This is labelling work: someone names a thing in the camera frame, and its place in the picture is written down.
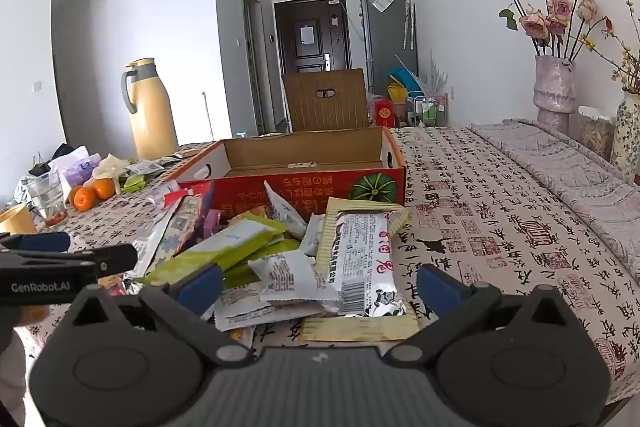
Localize wire storage rack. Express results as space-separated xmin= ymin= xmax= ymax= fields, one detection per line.
xmin=407 ymin=92 xmax=449 ymax=128

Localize red gift box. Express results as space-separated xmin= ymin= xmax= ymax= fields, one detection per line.
xmin=374 ymin=99 xmax=399 ymax=128

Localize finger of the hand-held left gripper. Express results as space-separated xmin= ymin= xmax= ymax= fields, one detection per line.
xmin=65 ymin=243 xmax=140 ymax=281
xmin=0 ymin=231 xmax=72 ymax=254

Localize purple tissue pack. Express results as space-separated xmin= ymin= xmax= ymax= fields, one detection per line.
xmin=60 ymin=157 xmax=102 ymax=188

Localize pink ribbed vase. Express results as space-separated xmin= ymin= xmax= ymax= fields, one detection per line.
xmin=532 ymin=55 xmax=577 ymax=136

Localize wooden chair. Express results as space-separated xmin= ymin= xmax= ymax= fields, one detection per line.
xmin=281 ymin=67 xmax=372 ymax=134

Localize red pumpkin-print cardboard box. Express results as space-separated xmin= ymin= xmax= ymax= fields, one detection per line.
xmin=165 ymin=126 xmax=407 ymax=228

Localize yellow cup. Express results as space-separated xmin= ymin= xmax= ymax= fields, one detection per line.
xmin=0 ymin=204 xmax=39 ymax=238

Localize grey interior door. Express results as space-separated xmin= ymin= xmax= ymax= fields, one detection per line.
xmin=242 ymin=0 xmax=266 ymax=136

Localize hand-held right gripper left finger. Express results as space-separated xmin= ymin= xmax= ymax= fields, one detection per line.
xmin=70 ymin=263 xmax=253 ymax=369

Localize pale dried plant bunch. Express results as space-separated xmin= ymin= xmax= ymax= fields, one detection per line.
xmin=424 ymin=51 xmax=454 ymax=96

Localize white hanging umbrella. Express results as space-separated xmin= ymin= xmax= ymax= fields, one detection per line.
xmin=402 ymin=0 xmax=416 ymax=50

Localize scattered small wrapped treats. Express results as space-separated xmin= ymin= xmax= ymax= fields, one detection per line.
xmin=120 ymin=150 xmax=202 ymax=194

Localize cream crumpled cloth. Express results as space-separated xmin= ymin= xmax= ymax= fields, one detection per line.
xmin=92 ymin=152 xmax=132 ymax=196

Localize blue plastic bin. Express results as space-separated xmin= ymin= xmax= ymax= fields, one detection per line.
xmin=384 ymin=66 xmax=417 ymax=90

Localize dark brown entrance door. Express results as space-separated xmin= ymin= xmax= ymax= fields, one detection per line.
xmin=273 ymin=0 xmax=349 ymax=76

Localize yellow flower branch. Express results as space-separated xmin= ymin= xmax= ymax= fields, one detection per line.
xmin=582 ymin=0 xmax=640 ymax=96

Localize glass jar with lid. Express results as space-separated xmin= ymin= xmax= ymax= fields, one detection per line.
xmin=577 ymin=105 xmax=617 ymax=163

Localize clear glass cup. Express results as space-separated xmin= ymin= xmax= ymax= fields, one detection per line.
xmin=25 ymin=170 xmax=69 ymax=228

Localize yellow thermos jug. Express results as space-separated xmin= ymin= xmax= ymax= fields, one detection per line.
xmin=120 ymin=57 xmax=180 ymax=162

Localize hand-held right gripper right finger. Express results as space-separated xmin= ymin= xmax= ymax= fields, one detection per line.
xmin=388 ymin=263 xmax=572 ymax=369

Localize grey refrigerator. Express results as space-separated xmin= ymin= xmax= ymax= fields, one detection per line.
xmin=359 ymin=0 xmax=420 ymax=94

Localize pile of snack packets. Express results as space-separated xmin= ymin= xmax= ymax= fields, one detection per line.
xmin=125 ymin=179 xmax=422 ymax=344

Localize grey quilted cloth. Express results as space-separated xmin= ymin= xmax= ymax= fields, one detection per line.
xmin=469 ymin=117 xmax=640 ymax=281

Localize floral ceramic vase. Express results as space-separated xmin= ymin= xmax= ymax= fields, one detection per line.
xmin=609 ymin=87 xmax=640 ymax=186

